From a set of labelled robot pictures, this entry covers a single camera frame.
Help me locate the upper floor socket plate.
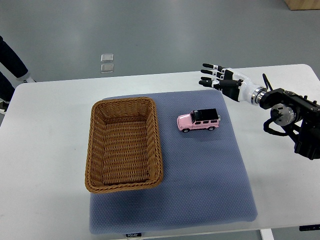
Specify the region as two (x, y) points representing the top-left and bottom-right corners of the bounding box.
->
(100, 53), (114, 63)

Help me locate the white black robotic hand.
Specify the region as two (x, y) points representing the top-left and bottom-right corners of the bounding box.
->
(199, 63), (267, 106)

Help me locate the pink toy car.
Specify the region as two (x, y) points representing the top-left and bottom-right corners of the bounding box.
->
(176, 108), (221, 133)

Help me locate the person's dark trouser leg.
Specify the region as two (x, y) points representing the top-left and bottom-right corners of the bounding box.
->
(0, 36), (30, 102)

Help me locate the lower floor socket plate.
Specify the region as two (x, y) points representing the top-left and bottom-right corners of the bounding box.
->
(100, 63), (114, 73)

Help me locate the blue grey mat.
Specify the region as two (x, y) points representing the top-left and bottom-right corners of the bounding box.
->
(89, 90), (258, 235)

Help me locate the floor socket plate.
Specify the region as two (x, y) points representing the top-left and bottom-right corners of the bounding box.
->
(100, 63), (114, 73)
(100, 53), (114, 63)

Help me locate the white table leg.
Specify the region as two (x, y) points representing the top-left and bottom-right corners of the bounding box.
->
(259, 228), (275, 240)

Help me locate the wooden box corner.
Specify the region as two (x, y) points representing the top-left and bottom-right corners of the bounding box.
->
(284, 0), (320, 11)

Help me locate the brown wicker basket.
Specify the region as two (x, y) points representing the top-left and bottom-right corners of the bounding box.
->
(85, 97), (164, 194)

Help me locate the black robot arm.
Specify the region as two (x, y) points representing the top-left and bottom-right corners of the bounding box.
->
(258, 88), (320, 160)

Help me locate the black table control panel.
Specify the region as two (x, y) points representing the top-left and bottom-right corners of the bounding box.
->
(299, 224), (320, 232)

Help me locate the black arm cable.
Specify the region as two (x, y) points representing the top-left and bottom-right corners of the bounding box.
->
(261, 73), (275, 91)

